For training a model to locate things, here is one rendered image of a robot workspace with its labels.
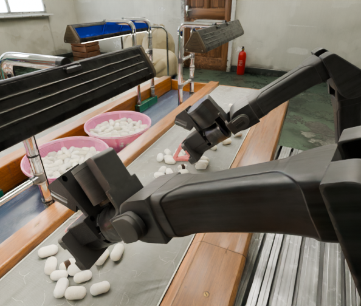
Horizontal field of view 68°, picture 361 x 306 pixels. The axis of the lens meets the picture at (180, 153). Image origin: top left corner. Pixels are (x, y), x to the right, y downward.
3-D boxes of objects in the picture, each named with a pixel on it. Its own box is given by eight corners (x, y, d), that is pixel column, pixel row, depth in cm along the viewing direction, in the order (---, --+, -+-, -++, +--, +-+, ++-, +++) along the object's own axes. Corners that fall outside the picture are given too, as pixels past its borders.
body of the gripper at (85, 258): (54, 241, 40) (77, 230, 36) (98, 201, 48) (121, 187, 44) (82, 272, 41) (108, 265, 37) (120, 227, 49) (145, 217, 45)
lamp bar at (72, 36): (151, 30, 161) (150, 17, 157) (78, 44, 111) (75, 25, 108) (140, 30, 163) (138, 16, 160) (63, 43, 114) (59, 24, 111)
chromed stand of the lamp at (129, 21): (157, 102, 158) (154, 17, 136) (140, 113, 142) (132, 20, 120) (130, 98, 165) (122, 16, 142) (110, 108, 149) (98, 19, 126)
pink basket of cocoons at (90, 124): (163, 136, 119) (162, 116, 114) (130, 166, 97) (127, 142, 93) (113, 125, 128) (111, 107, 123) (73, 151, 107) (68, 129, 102)
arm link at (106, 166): (53, 182, 37) (85, 152, 28) (102, 156, 43) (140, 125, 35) (99, 251, 38) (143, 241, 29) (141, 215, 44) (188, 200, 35)
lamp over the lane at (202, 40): (244, 34, 141) (245, 19, 137) (205, 53, 92) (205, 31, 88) (229, 34, 144) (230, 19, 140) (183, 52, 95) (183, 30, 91)
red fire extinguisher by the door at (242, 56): (245, 73, 497) (248, 45, 473) (242, 75, 484) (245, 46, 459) (237, 72, 503) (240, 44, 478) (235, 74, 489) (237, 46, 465)
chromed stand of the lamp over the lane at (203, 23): (222, 112, 144) (230, 19, 122) (211, 125, 128) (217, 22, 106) (190, 107, 151) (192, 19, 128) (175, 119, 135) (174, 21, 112)
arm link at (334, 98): (341, 189, 74) (336, 74, 59) (333, 175, 79) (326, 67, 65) (367, 184, 72) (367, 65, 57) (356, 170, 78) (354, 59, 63)
